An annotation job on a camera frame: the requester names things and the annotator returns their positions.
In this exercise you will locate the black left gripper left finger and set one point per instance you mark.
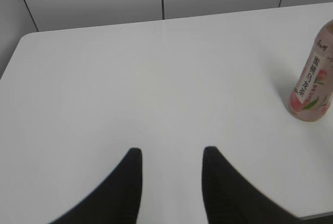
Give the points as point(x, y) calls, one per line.
point(117, 199)

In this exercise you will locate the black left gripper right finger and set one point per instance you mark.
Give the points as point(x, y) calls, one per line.
point(229, 198)

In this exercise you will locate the peach oolong tea bottle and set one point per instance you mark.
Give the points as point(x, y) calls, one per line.
point(312, 94)

